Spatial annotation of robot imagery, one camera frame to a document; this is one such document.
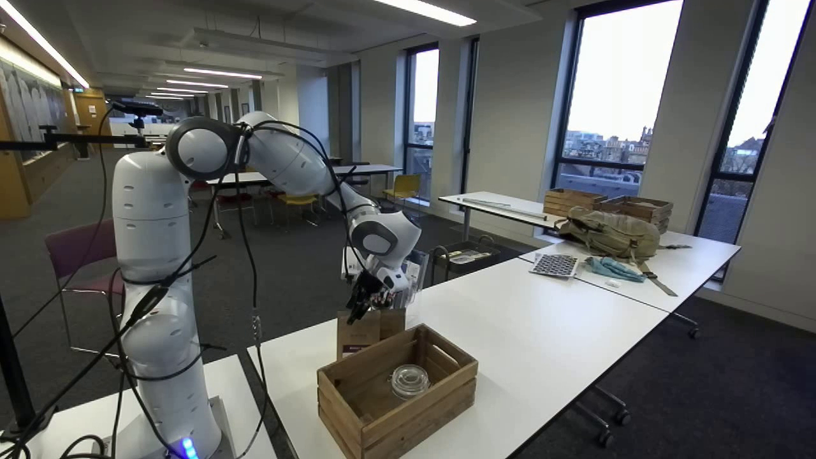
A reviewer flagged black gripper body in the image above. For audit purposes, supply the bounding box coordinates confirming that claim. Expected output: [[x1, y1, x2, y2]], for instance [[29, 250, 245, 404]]
[[360, 267, 402, 309]]

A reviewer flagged brown paper packet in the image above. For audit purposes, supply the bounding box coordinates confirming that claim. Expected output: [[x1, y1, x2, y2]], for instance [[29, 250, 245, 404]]
[[374, 306, 408, 343], [334, 309, 379, 359]]

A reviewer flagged open wooden slat crate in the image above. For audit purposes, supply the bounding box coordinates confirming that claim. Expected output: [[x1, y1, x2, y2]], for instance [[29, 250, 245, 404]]
[[314, 322, 482, 459]]

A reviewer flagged dark wooden slat crate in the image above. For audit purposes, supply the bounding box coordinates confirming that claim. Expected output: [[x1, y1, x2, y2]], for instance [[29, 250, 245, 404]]
[[603, 193, 676, 236]]

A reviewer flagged small clear glass jar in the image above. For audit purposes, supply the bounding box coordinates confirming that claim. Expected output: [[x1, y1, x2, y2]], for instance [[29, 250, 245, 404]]
[[388, 363, 434, 401]]

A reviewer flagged yellow chair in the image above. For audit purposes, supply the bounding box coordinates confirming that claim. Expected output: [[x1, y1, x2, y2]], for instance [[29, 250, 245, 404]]
[[381, 173, 425, 206], [274, 192, 324, 229]]

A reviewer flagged white office desk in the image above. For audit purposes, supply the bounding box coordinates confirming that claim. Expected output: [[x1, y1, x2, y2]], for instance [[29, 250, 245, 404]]
[[202, 162, 402, 192]]

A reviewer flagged white side table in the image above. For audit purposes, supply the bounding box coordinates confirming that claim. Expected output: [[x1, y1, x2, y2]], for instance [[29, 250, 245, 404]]
[[436, 190, 570, 236]]

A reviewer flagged light wooden box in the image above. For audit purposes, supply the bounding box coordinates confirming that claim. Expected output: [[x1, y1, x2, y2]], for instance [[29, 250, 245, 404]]
[[539, 186, 606, 219]]

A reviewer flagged teal flat item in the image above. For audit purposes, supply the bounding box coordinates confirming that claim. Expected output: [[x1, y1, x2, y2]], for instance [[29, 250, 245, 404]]
[[581, 255, 648, 287]]

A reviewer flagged olive green backpack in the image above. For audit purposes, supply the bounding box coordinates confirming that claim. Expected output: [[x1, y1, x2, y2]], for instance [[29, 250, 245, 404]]
[[555, 206, 694, 302]]

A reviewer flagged purple chair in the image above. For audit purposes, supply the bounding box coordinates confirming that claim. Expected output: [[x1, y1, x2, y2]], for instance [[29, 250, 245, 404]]
[[42, 219, 124, 357]]

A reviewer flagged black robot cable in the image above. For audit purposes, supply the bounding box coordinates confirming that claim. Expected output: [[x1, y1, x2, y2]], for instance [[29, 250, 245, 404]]
[[0, 117, 360, 459]]

